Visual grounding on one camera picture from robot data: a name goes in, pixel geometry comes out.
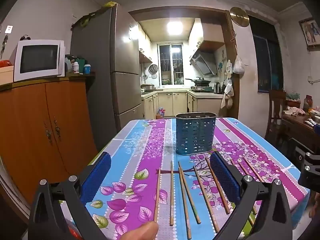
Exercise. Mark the white wall socket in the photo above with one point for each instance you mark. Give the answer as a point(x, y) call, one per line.
point(8, 29)

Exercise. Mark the hanging cloth bags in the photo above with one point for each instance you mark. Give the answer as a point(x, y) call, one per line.
point(227, 97)

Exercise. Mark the wooden chopstick green print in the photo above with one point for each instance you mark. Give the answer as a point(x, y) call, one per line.
point(189, 192)

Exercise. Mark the gas stove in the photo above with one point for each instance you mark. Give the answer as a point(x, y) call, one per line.
point(201, 88)

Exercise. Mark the white plastic bag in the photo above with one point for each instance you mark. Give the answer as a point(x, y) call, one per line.
point(238, 66)

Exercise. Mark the person's left hand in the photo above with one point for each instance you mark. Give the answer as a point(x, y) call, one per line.
point(141, 231)

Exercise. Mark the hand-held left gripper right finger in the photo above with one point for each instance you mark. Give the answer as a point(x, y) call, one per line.
point(225, 177)

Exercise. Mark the small wall cabinet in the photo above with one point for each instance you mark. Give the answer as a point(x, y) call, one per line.
point(145, 57)

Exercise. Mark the steel kettle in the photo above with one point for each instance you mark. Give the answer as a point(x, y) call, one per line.
point(217, 87)

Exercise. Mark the blue perforated utensil holder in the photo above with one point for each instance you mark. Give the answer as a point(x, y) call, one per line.
point(195, 135)

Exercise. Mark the wall cabinet over hood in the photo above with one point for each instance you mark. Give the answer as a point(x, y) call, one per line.
point(210, 37)

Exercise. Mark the ceiling light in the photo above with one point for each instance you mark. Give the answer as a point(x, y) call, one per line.
point(174, 28)

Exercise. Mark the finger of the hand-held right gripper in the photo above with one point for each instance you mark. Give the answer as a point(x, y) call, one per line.
point(310, 182)
point(312, 163)

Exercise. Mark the hanging keys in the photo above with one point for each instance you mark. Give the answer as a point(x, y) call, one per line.
point(3, 45)

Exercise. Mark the wooden side table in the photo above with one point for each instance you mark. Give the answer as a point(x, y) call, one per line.
point(300, 130)

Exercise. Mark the wooden chair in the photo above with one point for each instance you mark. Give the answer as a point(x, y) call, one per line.
point(276, 110)

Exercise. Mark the colourful package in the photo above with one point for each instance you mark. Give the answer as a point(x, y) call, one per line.
point(160, 112)

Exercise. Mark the white bottle red label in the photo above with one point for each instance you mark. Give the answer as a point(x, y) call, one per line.
point(76, 68)

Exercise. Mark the red item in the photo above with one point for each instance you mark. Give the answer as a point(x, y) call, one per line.
point(5, 63)

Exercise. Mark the black wok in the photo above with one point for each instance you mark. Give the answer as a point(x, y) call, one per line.
point(200, 81)

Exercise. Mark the white microwave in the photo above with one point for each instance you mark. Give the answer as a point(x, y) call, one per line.
point(37, 60)

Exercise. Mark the steel range hood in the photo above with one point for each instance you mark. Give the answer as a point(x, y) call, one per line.
point(203, 63)

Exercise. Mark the hanging metal colander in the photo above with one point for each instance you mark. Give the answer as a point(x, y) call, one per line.
point(153, 68)

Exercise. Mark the grey refrigerator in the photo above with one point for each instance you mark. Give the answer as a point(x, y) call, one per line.
point(125, 55)

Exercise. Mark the white cloth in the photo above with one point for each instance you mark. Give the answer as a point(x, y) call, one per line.
point(295, 110)

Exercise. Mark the brown vase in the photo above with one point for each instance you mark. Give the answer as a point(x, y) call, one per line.
point(308, 102)

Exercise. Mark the person's right forearm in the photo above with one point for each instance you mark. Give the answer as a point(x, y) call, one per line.
point(315, 205)

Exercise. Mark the black alarm clock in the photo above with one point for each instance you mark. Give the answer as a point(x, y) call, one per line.
point(25, 38)

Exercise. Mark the green box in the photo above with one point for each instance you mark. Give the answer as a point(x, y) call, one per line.
point(82, 62)

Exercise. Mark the framed picture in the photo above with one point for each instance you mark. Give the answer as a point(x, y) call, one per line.
point(310, 33)

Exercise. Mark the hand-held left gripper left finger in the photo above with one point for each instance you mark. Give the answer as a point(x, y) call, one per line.
point(96, 177)

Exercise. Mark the beige box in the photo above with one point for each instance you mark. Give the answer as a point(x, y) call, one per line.
point(6, 75)

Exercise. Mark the gold round wall plate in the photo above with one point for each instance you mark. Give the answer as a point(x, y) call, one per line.
point(239, 17)

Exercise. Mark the dark curtained window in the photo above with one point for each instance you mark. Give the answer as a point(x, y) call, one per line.
point(267, 55)

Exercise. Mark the orange wooden cabinet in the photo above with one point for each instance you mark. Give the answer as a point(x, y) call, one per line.
point(37, 130)

